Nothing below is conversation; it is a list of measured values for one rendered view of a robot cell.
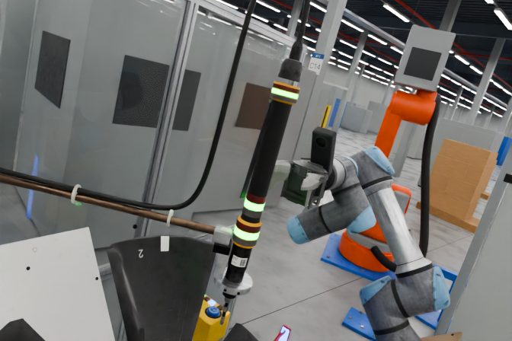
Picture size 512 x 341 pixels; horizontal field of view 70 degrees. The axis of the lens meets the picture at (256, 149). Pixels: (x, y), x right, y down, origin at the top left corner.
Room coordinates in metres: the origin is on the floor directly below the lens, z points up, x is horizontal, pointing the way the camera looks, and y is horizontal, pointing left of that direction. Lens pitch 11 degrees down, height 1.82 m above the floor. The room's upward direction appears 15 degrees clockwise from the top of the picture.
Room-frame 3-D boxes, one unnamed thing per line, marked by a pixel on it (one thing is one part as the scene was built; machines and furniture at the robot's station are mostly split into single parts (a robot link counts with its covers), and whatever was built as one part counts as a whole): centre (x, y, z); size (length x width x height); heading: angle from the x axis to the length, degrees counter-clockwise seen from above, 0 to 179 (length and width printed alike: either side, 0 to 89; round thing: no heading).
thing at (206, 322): (1.06, 0.03, 1.02); 0.16 x 0.10 x 0.11; 58
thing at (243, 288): (0.60, -0.01, 1.50); 0.09 x 0.07 x 0.10; 93
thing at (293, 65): (0.60, -0.02, 1.66); 0.04 x 0.04 x 0.46
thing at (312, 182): (0.67, -0.12, 1.64); 0.09 x 0.03 x 0.06; 170
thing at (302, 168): (0.78, -0.13, 1.63); 0.12 x 0.08 x 0.09; 148
